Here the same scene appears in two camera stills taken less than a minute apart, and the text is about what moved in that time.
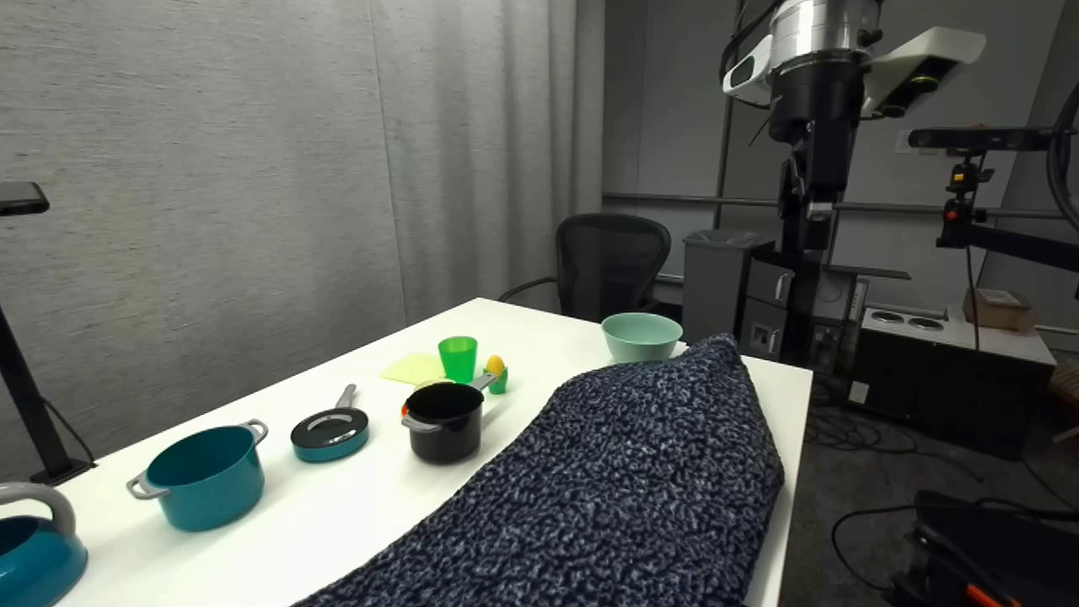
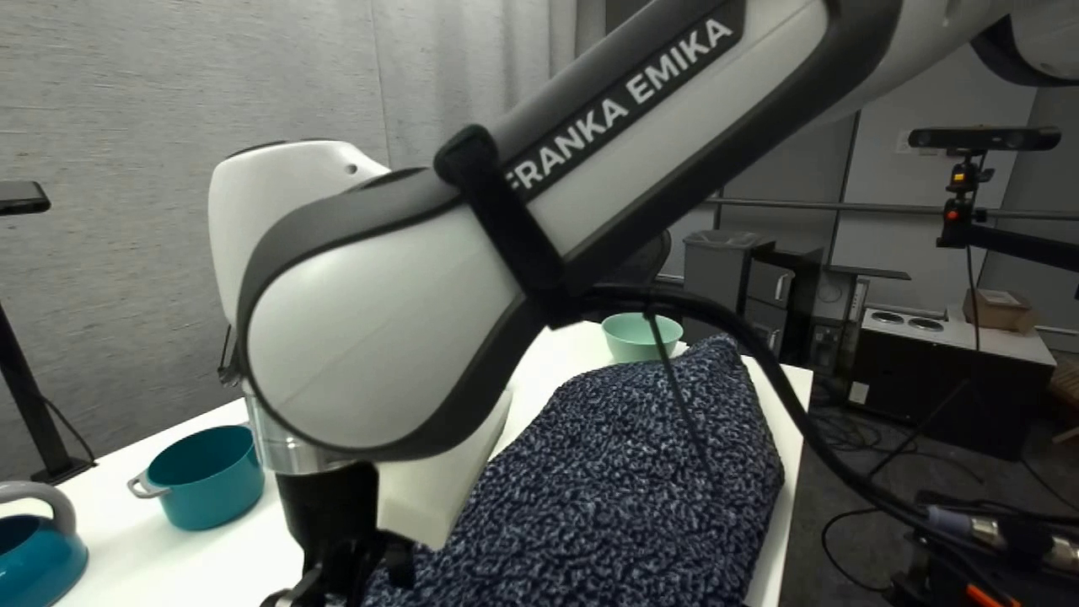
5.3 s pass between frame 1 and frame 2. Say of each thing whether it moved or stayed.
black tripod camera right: stayed
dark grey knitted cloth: stayed
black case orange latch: stayed
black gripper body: moved
